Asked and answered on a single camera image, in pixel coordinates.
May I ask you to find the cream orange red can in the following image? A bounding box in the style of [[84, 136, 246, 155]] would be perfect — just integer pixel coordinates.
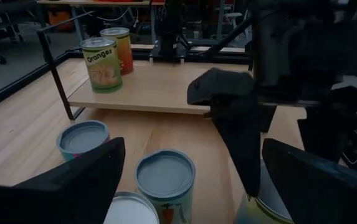
[[103, 190, 161, 224]]

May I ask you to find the blue cherries can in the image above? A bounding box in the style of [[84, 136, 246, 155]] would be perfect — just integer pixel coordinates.
[[233, 159, 295, 224]]

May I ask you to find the red and orange can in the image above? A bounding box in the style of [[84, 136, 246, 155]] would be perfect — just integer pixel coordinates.
[[100, 27, 135, 76]]

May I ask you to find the white vegetables can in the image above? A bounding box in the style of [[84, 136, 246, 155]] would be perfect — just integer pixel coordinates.
[[134, 149, 197, 224]]

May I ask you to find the white cable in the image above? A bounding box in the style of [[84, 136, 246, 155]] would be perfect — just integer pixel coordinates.
[[80, 5, 140, 23]]

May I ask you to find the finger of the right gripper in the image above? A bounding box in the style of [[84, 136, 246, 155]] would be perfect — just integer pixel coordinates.
[[187, 68, 275, 197], [298, 86, 357, 159]]

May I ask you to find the green oranges can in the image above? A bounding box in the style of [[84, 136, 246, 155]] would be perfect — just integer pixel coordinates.
[[79, 37, 124, 94]]

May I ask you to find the orange box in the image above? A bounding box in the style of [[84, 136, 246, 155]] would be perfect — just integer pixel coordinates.
[[47, 10, 75, 32]]

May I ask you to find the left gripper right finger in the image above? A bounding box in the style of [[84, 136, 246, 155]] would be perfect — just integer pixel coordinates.
[[262, 138, 357, 224]]

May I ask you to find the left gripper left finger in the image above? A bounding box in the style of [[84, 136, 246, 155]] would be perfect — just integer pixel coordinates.
[[0, 136, 126, 224]]

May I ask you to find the white stool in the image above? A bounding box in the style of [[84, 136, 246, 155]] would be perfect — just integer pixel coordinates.
[[222, 11, 244, 34]]

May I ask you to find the black aluminium table frame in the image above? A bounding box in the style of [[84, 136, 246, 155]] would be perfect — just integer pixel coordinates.
[[0, 43, 254, 114]]

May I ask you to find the pink and green can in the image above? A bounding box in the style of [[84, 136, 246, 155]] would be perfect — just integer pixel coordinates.
[[55, 119, 111, 162]]

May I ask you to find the wooden background table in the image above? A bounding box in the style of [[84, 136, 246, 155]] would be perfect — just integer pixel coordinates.
[[36, 0, 166, 43]]

